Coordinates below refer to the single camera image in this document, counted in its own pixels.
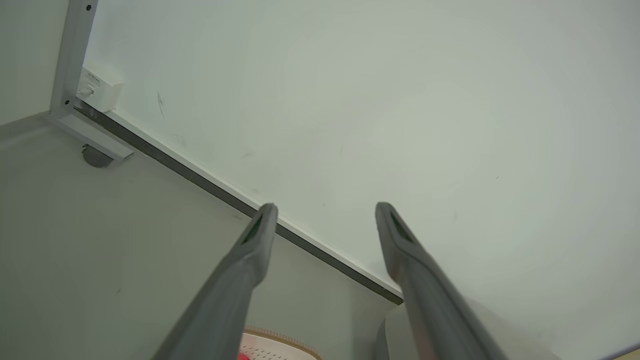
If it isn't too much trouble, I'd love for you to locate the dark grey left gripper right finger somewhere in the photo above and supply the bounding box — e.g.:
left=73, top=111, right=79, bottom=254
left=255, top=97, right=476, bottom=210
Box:
left=375, top=202, right=508, bottom=360

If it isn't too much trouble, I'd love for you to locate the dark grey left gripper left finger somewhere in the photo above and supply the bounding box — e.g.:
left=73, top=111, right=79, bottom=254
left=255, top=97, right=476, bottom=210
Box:
left=152, top=202, right=279, bottom=360

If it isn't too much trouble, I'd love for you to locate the white basket with brown rim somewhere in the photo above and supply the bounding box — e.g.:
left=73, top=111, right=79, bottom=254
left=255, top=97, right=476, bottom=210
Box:
left=239, top=327, right=323, bottom=360

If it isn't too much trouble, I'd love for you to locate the grey fabric sofa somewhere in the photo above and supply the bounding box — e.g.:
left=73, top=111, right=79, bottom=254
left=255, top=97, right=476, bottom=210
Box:
left=372, top=297, right=561, bottom=360

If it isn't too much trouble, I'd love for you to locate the black and white baseboard strip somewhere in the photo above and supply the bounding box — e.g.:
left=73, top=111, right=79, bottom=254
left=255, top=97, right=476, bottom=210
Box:
left=75, top=100, right=405, bottom=306

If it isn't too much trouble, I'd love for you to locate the grey round caster foot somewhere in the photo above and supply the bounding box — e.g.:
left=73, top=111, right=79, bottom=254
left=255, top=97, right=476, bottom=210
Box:
left=81, top=144, right=113, bottom=168

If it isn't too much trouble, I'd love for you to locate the white wall socket box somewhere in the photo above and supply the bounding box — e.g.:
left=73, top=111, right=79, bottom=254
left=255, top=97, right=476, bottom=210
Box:
left=77, top=66, right=123, bottom=113

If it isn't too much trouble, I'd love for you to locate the grey metal frame post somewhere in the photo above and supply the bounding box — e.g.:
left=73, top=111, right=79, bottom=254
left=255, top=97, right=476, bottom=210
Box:
left=47, top=0, right=135, bottom=161

